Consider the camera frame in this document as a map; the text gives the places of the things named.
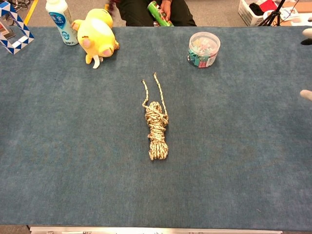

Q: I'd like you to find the white and black object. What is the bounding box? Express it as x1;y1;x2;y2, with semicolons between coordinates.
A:
300;28;312;46

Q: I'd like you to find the white printed paper bag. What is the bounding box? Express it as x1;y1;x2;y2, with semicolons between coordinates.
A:
279;6;301;21

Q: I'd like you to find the clear jar of binder clips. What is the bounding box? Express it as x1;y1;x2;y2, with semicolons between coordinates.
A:
187;31;221;69

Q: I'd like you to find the black tripod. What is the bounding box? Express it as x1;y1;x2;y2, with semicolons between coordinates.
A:
258;0;287;27

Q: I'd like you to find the seated person in black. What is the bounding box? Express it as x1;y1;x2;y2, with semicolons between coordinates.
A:
109;0;197;27

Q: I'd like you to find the red cloth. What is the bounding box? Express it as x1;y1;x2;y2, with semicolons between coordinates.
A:
258;0;278;12

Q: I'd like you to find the yellow plush toy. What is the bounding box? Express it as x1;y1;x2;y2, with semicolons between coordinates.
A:
71;8;120;70

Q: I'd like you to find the blue felt table mat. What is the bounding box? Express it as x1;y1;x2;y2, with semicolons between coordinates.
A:
0;25;312;229

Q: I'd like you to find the white plastic bottle blue label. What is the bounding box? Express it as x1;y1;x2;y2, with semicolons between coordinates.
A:
45;0;79;46

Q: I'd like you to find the green cylindrical snack can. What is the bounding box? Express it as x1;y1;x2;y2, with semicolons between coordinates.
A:
147;0;175;27

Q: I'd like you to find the silver metal table rail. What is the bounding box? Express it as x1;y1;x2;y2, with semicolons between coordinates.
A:
29;226;283;234

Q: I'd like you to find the blue white snake puzzle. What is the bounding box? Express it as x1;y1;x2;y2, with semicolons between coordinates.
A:
0;1;35;55

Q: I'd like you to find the beige braided rope bundle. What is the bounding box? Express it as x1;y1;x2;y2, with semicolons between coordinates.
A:
141;71;170;161

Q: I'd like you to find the white plastic laundry basket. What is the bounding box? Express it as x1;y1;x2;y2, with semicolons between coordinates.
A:
237;0;281;27

